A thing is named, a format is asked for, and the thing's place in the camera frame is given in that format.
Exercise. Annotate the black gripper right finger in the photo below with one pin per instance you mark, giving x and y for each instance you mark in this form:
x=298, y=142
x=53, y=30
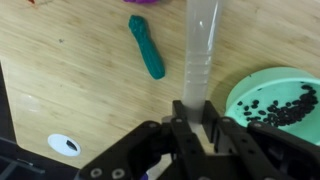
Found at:
x=260, y=151

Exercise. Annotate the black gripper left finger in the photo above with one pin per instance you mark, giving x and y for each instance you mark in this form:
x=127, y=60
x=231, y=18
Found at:
x=133, y=155

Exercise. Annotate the big beige plastic spoon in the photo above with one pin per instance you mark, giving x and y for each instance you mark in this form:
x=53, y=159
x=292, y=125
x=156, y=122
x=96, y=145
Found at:
x=202, y=22

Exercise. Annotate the mint green strainer bowl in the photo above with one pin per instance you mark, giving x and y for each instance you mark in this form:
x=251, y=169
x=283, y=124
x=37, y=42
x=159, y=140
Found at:
x=284, y=97

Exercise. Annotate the teal toy cucumber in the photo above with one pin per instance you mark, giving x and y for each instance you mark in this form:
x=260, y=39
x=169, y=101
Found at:
x=150, y=55

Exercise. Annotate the white table cable grommet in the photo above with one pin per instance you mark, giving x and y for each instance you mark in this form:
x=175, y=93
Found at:
x=64, y=145

